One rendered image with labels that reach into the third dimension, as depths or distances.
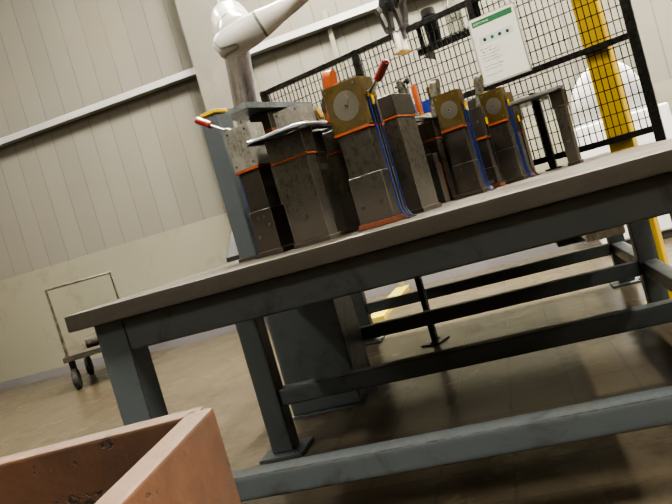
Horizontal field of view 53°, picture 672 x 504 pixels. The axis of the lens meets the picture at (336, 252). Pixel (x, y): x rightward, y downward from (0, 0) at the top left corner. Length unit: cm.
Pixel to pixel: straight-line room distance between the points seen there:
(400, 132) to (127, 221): 528
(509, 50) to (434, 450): 212
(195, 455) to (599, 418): 120
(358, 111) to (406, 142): 25
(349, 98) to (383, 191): 24
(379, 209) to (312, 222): 19
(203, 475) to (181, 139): 629
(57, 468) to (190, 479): 12
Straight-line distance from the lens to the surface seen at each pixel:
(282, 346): 281
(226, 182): 206
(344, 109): 168
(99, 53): 713
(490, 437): 152
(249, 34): 248
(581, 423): 151
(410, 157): 186
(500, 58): 325
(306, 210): 174
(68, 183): 725
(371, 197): 166
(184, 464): 37
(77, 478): 46
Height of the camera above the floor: 74
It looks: 2 degrees down
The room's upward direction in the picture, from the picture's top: 16 degrees counter-clockwise
